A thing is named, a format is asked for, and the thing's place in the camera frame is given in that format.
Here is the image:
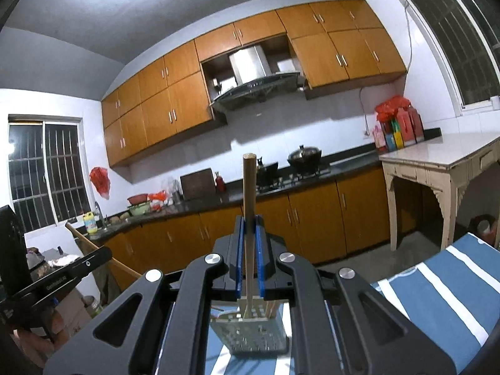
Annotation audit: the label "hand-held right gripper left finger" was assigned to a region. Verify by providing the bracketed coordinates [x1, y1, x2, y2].
[43, 215, 245, 375]

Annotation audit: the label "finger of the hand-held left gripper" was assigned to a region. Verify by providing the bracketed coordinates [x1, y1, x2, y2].
[11, 245, 114, 310]

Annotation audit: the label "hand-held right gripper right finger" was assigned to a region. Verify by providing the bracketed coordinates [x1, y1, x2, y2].
[254, 214, 458, 375]

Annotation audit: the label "green perforated utensil holder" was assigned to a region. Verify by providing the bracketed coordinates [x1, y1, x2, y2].
[209, 297, 292, 358]

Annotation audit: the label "black wok with utensils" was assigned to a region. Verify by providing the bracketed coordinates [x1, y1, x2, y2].
[255, 156, 280, 177]

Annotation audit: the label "person's left hand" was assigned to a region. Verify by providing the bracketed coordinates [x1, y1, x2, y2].
[13, 308, 72, 365]

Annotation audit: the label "glass jar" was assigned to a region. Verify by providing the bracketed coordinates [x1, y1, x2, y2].
[83, 295, 104, 318]

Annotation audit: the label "cardboard box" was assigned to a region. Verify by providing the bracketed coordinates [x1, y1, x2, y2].
[50, 286, 95, 341]

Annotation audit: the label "yellow detergent bottle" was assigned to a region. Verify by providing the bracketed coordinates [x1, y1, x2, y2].
[82, 211, 98, 235]

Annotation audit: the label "black kitchen countertop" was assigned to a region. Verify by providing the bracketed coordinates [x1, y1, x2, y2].
[84, 127, 443, 240]

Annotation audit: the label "wooden base cabinets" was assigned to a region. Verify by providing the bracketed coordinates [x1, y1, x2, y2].
[84, 164, 392, 294]

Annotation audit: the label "metal faucet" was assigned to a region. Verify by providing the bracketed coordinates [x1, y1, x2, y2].
[94, 201, 109, 230]

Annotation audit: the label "barred small window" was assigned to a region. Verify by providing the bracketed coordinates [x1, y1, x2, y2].
[8, 115, 85, 236]

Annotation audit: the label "brown cutting board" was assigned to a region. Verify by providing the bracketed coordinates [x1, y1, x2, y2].
[180, 168, 217, 201]

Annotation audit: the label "gas stove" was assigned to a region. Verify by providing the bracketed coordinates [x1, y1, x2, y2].
[256, 165, 333, 193]

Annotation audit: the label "hanging red plastic bag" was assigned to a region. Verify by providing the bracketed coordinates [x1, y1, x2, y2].
[89, 166, 110, 198]

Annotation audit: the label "lidded dark wok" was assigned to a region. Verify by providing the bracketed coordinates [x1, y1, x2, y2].
[287, 144, 323, 169]

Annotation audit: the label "pink gift box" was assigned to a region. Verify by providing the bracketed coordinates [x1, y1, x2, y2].
[373, 123, 388, 151]

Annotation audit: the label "steel range hood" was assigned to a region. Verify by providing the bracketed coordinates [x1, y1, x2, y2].
[209, 45, 310, 107]

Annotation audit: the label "colourful small box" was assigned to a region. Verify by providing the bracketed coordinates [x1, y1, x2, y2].
[385, 121, 404, 150]

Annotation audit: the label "blue white striped tablecloth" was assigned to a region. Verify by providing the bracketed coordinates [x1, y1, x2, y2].
[203, 232, 500, 375]

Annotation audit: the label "white side table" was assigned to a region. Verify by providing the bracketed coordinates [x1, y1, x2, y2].
[378, 133, 500, 253]

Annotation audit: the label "barred large window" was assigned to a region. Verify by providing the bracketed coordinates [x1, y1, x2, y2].
[392, 0, 500, 117]

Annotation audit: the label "wooden wall cabinets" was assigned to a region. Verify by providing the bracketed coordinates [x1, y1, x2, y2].
[101, 0, 408, 168]

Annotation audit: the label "wall power cable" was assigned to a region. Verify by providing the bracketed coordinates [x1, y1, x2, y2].
[358, 3, 415, 138]

